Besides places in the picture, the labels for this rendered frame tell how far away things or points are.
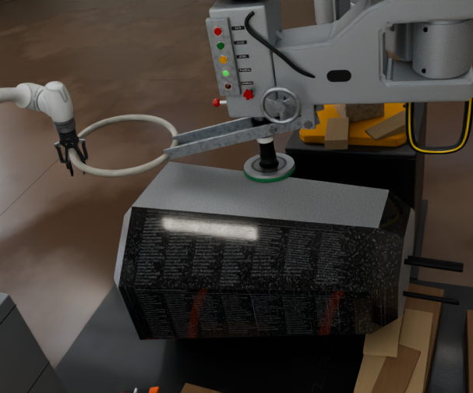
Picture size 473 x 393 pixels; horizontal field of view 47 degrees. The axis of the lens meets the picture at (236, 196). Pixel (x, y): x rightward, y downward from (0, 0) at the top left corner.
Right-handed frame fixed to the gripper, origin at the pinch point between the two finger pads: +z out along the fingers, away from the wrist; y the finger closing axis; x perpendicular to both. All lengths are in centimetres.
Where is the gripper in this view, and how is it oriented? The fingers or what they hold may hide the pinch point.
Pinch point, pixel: (76, 168)
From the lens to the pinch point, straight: 257.2
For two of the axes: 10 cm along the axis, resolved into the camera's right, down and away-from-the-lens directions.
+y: 9.8, -1.5, 1.1
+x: -1.8, -5.9, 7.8
